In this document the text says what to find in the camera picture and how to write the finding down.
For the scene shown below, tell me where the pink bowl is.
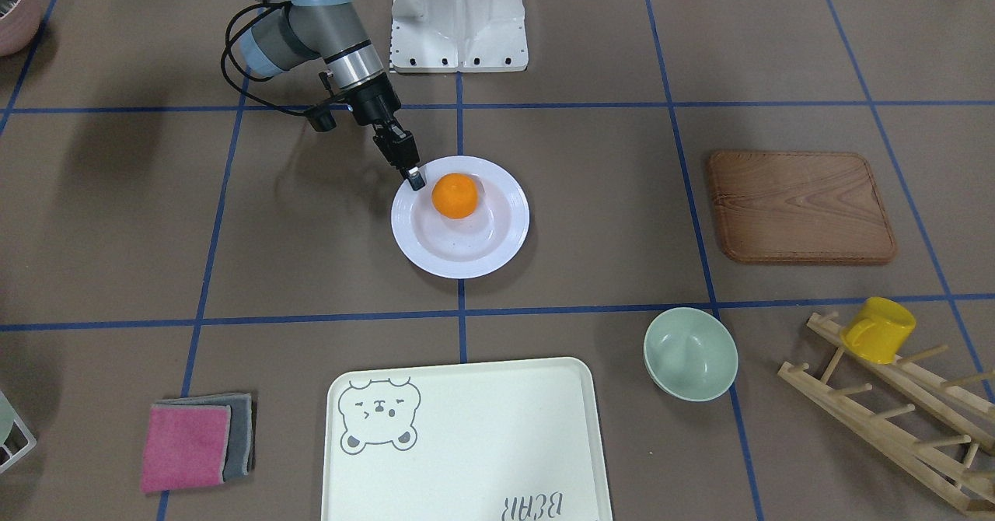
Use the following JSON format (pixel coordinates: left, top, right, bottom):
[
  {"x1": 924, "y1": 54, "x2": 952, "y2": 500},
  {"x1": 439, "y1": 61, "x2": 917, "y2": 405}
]
[{"x1": 1, "y1": 0, "x2": 43, "y2": 58}]

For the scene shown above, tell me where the pink folded cloth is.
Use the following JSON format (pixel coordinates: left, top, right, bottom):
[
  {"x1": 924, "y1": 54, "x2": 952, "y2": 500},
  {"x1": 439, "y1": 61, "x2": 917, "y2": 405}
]
[{"x1": 140, "y1": 404, "x2": 231, "y2": 494}]

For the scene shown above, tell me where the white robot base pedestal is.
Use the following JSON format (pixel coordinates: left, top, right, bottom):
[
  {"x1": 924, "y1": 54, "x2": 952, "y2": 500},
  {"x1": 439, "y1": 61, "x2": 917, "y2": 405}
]
[{"x1": 389, "y1": 0, "x2": 529, "y2": 75}]

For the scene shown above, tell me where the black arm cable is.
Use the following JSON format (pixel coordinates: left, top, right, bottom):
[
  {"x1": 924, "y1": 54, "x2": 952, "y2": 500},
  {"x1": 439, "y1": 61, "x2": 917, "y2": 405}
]
[{"x1": 221, "y1": 2, "x2": 335, "y2": 117}]

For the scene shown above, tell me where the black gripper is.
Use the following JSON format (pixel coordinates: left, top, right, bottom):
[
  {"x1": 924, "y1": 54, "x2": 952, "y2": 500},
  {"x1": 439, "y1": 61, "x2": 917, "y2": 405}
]
[{"x1": 348, "y1": 77, "x2": 426, "y2": 191}]

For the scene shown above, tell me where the yellow mug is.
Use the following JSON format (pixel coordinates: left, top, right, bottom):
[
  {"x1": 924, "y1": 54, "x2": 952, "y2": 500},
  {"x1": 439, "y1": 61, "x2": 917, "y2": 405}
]
[{"x1": 841, "y1": 295, "x2": 917, "y2": 365}]

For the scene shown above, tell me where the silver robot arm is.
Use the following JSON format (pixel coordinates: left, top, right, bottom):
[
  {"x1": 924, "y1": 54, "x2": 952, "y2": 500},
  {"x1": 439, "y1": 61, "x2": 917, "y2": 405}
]
[{"x1": 219, "y1": 0, "x2": 425, "y2": 190}]

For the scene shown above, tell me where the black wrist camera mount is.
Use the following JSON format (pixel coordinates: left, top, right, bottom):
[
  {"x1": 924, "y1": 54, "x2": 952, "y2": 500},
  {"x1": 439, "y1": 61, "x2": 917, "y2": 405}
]
[{"x1": 303, "y1": 68, "x2": 345, "y2": 134}]

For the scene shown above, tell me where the wooden cutting board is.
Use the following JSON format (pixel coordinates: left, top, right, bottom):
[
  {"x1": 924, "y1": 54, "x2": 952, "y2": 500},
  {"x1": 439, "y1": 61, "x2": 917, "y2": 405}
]
[{"x1": 706, "y1": 150, "x2": 898, "y2": 265}]

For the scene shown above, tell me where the grey folded cloth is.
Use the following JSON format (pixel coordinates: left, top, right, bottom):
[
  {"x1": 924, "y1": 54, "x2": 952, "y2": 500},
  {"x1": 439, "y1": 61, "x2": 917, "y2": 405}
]
[{"x1": 153, "y1": 393, "x2": 253, "y2": 483}]

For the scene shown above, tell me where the wooden mug drying rack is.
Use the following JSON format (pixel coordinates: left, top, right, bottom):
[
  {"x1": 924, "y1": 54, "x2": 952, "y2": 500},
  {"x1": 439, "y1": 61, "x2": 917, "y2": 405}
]
[{"x1": 777, "y1": 313, "x2": 994, "y2": 520}]

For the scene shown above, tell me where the white ceramic plate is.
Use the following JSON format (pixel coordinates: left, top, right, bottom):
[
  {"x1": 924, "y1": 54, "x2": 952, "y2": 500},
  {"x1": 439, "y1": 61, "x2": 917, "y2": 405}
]
[{"x1": 390, "y1": 156, "x2": 532, "y2": 279}]

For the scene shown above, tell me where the cream bear serving tray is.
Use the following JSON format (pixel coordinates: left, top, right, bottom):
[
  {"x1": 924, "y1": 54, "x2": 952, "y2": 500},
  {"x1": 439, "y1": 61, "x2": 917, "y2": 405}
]
[{"x1": 320, "y1": 357, "x2": 613, "y2": 520}]

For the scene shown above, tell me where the orange fruit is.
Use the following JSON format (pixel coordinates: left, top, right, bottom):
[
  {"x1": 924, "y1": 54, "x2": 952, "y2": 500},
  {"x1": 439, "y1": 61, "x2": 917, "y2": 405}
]
[{"x1": 432, "y1": 173, "x2": 479, "y2": 220}]

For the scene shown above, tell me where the green ceramic bowl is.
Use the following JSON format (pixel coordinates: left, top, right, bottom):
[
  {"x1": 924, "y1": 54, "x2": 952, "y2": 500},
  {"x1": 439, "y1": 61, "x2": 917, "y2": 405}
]
[{"x1": 642, "y1": 307, "x2": 739, "y2": 403}]

